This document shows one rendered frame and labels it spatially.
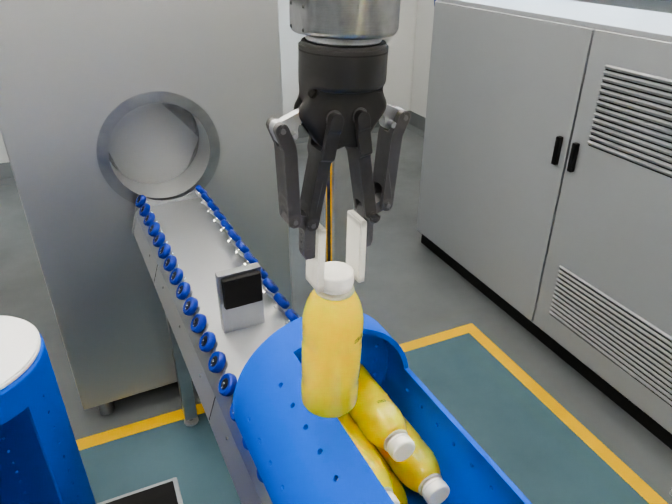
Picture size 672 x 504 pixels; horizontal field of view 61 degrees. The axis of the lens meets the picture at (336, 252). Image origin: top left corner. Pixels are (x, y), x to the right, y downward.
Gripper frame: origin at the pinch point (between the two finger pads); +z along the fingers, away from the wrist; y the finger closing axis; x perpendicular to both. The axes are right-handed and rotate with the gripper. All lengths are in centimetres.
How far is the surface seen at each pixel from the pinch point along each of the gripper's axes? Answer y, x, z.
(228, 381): 2, -40, 49
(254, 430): 6.0, -11.3, 33.0
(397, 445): -11.9, -2.0, 34.8
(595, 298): -163, -82, 99
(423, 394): -21.1, -9.2, 35.0
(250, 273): -10, -61, 39
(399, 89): -289, -438, 103
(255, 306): -11, -61, 48
